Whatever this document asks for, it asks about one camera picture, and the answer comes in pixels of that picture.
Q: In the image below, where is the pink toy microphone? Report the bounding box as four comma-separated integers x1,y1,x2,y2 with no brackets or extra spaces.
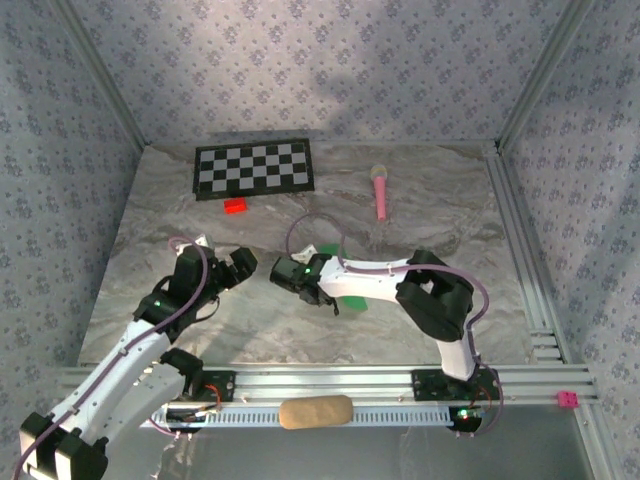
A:
369,164,390,222

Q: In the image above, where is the aluminium corner post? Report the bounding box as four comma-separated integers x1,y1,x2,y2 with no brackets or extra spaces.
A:
497,0,596,151
52,0,150,150

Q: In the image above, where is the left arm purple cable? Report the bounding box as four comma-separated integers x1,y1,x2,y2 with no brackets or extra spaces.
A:
12,236,211,480

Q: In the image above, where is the grey metal sheet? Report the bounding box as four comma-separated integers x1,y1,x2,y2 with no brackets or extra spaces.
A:
99,404,599,480

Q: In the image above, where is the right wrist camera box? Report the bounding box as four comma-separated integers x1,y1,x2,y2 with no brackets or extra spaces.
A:
268,246,317,292

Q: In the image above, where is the long aluminium mounting rail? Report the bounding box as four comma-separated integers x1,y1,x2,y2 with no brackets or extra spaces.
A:
49,364,599,406

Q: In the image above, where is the green square paper sheet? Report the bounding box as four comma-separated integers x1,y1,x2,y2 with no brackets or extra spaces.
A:
317,242,372,313

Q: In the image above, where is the small black circuit board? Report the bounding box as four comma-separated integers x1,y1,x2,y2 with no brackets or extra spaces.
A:
164,404,224,435
447,404,485,434

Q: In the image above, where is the black white checkerboard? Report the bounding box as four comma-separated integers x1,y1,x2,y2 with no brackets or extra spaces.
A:
192,138,316,203

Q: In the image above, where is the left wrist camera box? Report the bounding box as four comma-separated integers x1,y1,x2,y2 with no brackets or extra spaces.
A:
172,232,215,281

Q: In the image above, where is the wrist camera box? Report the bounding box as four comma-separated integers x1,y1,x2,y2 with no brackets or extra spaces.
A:
268,246,317,292
172,232,215,281

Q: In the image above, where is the aluminium side rail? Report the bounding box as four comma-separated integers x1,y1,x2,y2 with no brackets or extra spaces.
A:
482,141,571,364

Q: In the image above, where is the white slotted cable duct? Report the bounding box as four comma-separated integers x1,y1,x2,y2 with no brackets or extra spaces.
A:
142,402,464,429

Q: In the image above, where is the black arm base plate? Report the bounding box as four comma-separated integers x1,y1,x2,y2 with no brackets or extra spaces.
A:
410,368,504,402
167,370,237,404

